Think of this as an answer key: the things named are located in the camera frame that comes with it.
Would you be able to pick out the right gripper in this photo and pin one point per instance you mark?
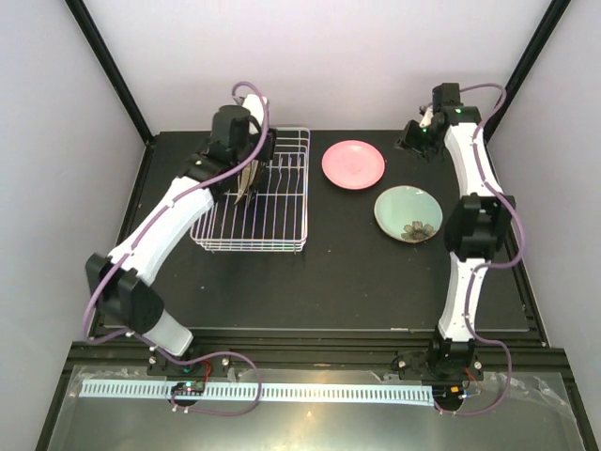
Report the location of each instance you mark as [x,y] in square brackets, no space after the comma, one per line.
[408,142]

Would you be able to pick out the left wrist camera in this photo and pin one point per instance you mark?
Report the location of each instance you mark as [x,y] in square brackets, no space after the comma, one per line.
[253,104]

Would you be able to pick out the green floral plate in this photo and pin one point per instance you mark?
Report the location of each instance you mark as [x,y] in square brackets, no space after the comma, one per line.
[408,214]

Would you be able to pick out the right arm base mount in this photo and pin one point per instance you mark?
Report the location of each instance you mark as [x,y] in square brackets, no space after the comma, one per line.
[416,366]

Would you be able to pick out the left black frame post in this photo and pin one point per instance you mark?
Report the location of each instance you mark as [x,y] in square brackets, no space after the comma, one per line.
[97,44]

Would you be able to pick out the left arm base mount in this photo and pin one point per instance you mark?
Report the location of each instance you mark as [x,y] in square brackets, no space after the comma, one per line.
[160,366]

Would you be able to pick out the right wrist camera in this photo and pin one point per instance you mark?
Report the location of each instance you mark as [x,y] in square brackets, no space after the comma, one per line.
[427,115]

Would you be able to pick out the white slotted cable duct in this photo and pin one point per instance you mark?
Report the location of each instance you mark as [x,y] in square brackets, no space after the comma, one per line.
[268,392]

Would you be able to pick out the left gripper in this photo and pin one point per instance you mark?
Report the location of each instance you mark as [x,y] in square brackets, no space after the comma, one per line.
[268,149]

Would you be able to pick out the black frame post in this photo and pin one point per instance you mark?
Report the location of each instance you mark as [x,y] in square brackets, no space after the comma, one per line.
[541,35]
[97,44]

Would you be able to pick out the pink round plate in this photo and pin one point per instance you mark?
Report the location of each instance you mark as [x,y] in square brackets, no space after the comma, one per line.
[353,165]

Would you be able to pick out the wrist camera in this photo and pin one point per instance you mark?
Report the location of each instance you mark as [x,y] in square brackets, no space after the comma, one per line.
[253,104]
[427,115]

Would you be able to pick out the right black frame post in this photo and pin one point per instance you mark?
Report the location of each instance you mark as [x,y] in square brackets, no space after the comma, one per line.
[541,35]

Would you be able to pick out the white square plate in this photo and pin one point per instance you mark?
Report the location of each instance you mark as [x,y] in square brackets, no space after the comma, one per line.
[245,180]

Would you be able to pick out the white wire dish rack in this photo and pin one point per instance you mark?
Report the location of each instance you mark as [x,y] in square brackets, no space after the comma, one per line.
[275,218]

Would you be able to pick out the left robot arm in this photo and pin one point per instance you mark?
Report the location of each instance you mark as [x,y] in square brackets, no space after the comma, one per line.
[148,247]

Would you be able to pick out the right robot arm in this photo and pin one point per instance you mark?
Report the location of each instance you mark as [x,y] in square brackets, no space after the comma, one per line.
[474,232]

